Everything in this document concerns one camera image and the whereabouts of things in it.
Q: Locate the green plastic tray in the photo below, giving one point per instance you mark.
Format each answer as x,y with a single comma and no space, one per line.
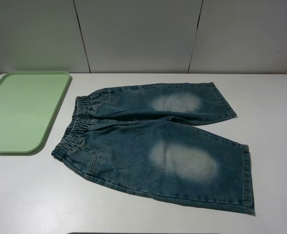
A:
28,103

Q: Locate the blue children's denim shorts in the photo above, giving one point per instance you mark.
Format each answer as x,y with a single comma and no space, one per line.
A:
146,140

